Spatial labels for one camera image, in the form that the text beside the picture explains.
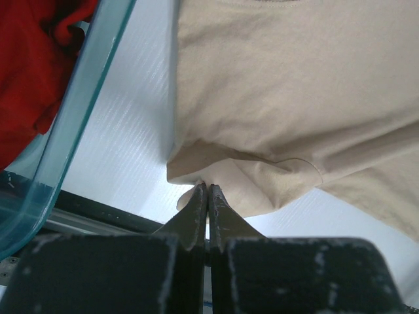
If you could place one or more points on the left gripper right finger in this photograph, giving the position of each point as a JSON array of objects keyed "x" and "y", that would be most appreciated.
[{"x": 251, "y": 273}]

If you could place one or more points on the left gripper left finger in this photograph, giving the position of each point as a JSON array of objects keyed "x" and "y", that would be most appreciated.
[{"x": 158, "y": 273}]

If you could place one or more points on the beige t shirt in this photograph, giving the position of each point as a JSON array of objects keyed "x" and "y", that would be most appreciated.
[{"x": 275, "y": 98}]

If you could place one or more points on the teal plastic bin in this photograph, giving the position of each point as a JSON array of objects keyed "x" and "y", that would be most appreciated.
[{"x": 31, "y": 184}]

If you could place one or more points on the red t shirt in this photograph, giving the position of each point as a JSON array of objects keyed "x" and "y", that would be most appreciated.
[{"x": 40, "y": 44}]

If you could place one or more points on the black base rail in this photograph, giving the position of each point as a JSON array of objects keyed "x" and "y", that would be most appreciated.
[{"x": 75, "y": 214}]

